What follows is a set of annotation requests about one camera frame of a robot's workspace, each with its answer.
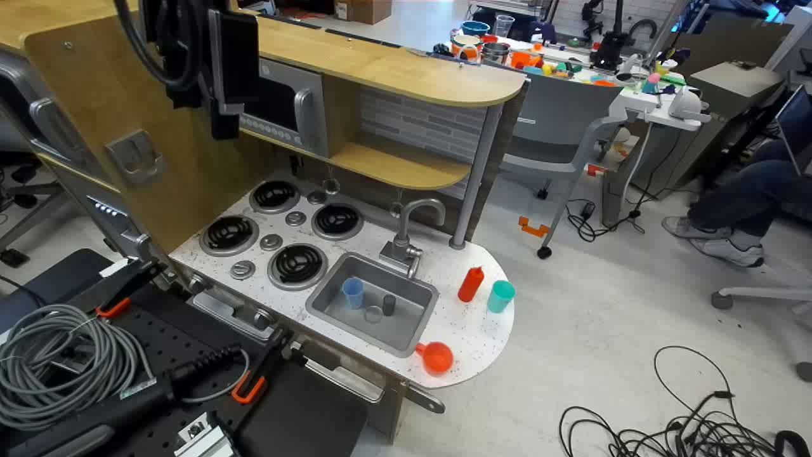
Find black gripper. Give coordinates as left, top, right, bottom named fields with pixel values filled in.
left=206, top=7, right=263, bottom=143

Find blue plastic cup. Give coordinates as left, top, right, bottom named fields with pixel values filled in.
left=340, top=277, right=368, bottom=310

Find grey toy sink basin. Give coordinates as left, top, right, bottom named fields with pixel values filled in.
left=306, top=252, right=443, bottom=358

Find teal plastic cup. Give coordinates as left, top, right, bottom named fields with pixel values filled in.
left=485, top=278, right=518, bottom=314

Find small black panel clamp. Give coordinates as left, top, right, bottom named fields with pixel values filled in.
left=165, top=79, right=206, bottom=111

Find grey toy microwave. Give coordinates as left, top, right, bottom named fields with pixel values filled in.
left=240, top=55, right=331, bottom=160

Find grey outlet plate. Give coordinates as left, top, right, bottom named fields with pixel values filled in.
left=104, top=126, right=165, bottom=186

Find black toy stove burner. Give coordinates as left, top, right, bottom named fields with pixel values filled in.
left=266, top=240, right=331, bottom=292
left=198, top=214, right=263, bottom=259
left=310, top=201, right=367, bottom=240

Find wooden toy kitchen unit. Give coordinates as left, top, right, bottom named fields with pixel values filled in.
left=0, top=0, right=528, bottom=441

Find cardboard box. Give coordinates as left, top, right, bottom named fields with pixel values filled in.
left=332, top=0, right=393, bottom=26

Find silver toy faucet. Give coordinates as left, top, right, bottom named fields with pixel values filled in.
left=378, top=195, right=450, bottom=277

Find orange black bar clamp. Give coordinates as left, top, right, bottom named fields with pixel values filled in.
left=230, top=327, right=296, bottom=407
left=94, top=262, right=169, bottom=323

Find red squeeze bottle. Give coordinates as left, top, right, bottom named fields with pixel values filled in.
left=454, top=264, right=488, bottom=304

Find black perforated base board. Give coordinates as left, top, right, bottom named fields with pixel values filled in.
left=0, top=249, right=370, bottom=457

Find orange measuring scoop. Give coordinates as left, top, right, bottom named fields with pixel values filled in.
left=414, top=341, right=458, bottom=379

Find orange floor piece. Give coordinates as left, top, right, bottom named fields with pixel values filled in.
left=518, top=215, right=553, bottom=238

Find grey chair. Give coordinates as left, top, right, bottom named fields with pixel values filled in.
left=499, top=73, right=658, bottom=262

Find white table with toys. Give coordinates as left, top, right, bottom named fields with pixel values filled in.
left=434, top=14, right=707, bottom=231

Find white rounded toy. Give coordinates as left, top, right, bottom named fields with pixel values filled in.
left=669, top=87, right=707, bottom=121

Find grey white sneaker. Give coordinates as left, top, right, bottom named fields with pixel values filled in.
left=661, top=214, right=770, bottom=275

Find person's leg in jeans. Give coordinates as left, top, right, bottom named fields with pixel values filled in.
left=685, top=136, right=812, bottom=238

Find office chair base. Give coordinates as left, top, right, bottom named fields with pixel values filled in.
left=709, top=281, right=812, bottom=384

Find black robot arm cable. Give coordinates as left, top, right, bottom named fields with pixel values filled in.
left=113, top=0, right=206, bottom=89

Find coiled grey cable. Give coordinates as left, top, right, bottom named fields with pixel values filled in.
left=0, top=303, right=160, bottom=433

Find silver metal bracket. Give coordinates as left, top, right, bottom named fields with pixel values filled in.
left=173, top=412, right=237, bottom=457

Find tangled black floor cables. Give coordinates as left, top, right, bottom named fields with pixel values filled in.
left=556, top=343, right=812, bottom=457

